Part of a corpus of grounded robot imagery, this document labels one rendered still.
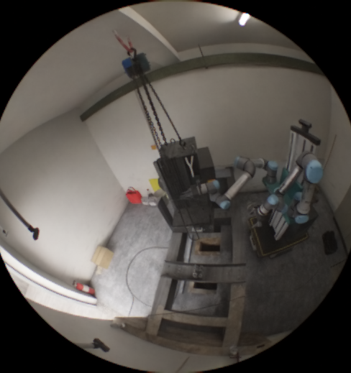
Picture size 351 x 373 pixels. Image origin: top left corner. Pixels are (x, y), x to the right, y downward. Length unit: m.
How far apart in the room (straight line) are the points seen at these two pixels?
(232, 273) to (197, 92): 2.43
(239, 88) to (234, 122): 0.59
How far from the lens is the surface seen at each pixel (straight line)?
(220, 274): 1.48
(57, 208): 2.68
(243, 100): 2.31
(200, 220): 1.49
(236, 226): 1.71
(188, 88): 2.24
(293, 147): 1.39
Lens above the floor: 2.12
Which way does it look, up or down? 37 degrees down
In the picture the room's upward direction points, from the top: 21 degrees counter-clockwise
